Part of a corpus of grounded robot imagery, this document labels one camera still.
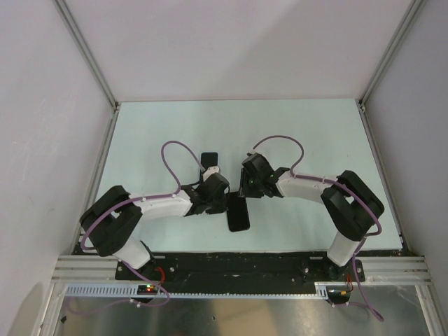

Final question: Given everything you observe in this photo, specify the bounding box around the pink-edged black phone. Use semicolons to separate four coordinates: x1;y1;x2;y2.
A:
226;192;251;232

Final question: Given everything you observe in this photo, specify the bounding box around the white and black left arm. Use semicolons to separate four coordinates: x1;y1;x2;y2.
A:
80;173;230;279

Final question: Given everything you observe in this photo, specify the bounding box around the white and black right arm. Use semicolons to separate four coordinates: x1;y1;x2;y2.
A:
239;152;384;281

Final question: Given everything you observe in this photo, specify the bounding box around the left circuit board with leds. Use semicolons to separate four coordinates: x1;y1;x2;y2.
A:
137;284;158;295

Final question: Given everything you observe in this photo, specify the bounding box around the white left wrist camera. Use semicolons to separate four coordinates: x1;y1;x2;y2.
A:
203;166;221;180

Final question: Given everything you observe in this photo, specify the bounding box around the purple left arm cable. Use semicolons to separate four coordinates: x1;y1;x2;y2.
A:
66;141;207;316

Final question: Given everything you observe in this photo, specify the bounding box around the right aluminium frame post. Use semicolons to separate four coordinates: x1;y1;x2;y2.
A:
358;0;427;111

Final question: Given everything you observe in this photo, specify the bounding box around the aluminium frame post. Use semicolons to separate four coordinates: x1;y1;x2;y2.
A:
52;0;119;111
358;0;427;111

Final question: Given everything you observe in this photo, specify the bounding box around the grey slotted cable duct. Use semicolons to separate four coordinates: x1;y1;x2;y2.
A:
65;283;328;300

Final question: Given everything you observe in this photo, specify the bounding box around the right circuit board with wires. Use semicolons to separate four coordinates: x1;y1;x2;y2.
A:
327;286;354;306

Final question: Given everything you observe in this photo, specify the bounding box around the aluminium front frame rail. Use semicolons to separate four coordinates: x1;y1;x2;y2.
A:
52;255;432;284

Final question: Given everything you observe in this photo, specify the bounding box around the left aluminium frame post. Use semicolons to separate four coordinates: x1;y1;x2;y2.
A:
52;0;119;111

